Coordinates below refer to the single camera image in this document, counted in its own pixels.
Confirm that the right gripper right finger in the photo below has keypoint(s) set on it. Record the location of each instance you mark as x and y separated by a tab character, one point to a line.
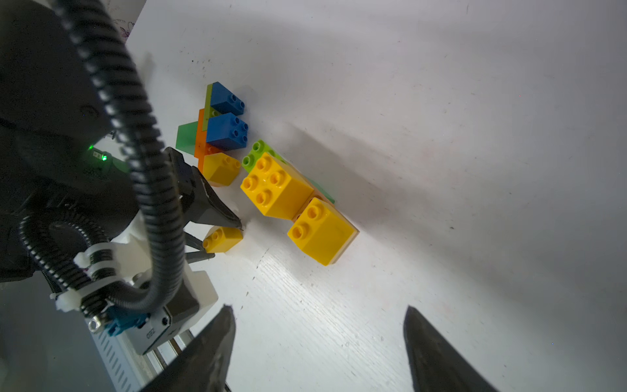
435	365

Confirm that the blue sloped lego brick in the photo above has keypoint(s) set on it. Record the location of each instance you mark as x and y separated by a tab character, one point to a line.
224	101

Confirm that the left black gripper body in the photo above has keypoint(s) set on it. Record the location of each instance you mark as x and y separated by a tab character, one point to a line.
186	178

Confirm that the yellow lego brick hidden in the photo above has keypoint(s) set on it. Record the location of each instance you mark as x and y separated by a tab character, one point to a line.
221	239

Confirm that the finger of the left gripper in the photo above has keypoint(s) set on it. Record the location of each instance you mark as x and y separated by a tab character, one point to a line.
208	209
198	252

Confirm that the brown long lego brick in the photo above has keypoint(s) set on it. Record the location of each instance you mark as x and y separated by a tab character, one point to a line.
315	195

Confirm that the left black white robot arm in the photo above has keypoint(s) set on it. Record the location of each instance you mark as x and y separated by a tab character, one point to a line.
67	79

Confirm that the blue square lego brick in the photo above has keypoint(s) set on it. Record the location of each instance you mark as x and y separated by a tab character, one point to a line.
227	132

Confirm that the small green lego brick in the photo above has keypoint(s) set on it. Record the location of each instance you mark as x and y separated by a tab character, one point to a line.
186	138

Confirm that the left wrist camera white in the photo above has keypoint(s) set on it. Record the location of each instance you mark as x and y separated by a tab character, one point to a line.
148	290

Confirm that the yellow square lego brick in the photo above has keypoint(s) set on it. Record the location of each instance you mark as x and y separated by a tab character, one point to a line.
322	233

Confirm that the yellow sloped lego brick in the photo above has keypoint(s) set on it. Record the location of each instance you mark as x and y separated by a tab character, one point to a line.
220	169

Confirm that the orange long lego brick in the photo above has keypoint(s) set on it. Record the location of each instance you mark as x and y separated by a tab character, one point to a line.
202	148

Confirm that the lime green lego plate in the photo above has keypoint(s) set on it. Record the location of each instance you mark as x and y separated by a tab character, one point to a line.
209	112

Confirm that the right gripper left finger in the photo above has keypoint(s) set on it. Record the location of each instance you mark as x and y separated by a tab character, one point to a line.
203	365

